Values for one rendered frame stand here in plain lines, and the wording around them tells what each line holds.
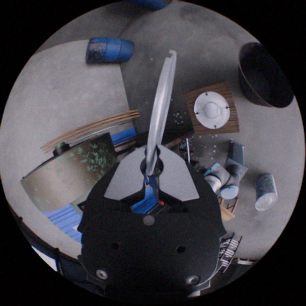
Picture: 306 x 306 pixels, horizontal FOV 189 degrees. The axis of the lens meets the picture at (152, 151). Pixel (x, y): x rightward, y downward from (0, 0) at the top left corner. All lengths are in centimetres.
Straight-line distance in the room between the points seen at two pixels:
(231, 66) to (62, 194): 151
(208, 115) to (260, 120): 65
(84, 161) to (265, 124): 140
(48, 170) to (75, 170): 12
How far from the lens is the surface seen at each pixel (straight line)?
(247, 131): 115
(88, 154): 42
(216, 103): 77
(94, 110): 200
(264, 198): 123
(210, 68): 121
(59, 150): 72
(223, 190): 60
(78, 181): 41
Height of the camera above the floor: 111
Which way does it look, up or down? 35 degrees down
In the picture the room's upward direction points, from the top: 118 degrees counter-clockwise
